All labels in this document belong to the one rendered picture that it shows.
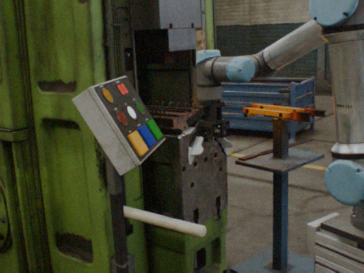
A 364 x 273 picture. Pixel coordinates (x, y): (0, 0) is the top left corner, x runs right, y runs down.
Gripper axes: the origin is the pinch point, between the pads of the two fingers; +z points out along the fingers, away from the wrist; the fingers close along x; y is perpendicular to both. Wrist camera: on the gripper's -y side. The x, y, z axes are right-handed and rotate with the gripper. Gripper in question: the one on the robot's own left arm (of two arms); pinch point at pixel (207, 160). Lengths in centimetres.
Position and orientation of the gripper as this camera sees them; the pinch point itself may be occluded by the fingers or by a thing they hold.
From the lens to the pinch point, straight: 150.3
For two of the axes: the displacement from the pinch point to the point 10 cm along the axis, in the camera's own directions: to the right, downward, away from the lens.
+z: 0.5, 9.8, 2.0
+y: 5.5, 1.4, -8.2
